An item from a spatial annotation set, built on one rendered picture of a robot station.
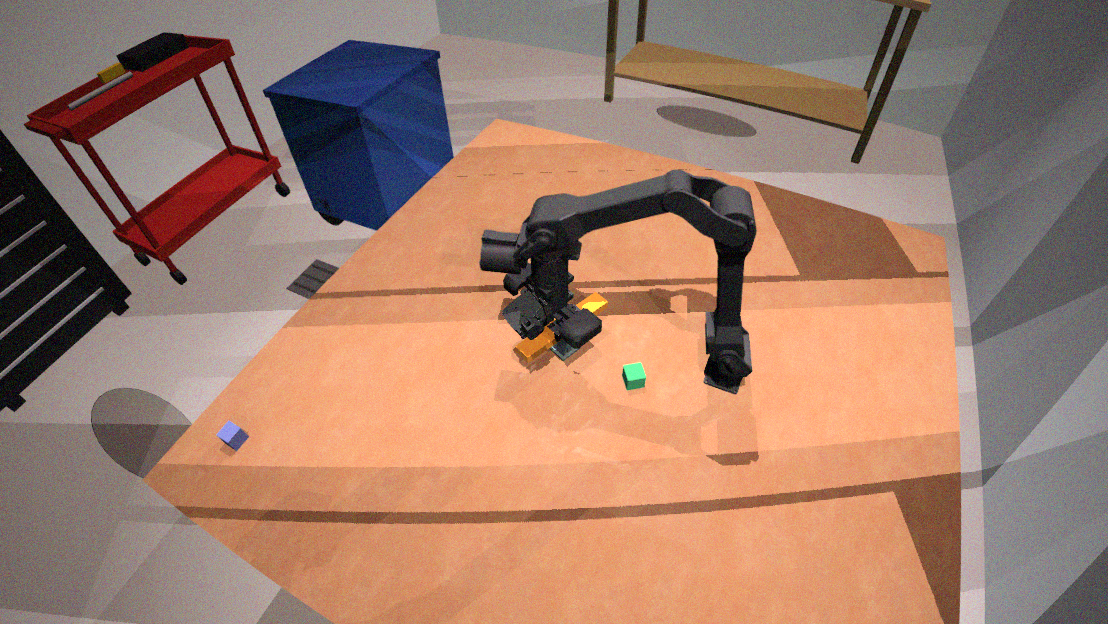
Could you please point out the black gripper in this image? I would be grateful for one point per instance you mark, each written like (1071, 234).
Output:
(574, 325)

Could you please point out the small blue cube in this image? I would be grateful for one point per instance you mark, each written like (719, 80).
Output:
(232, 435)

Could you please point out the teal cube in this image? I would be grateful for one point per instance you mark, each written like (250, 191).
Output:
(633, 376)

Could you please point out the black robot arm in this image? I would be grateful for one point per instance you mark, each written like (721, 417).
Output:
(550, 235)

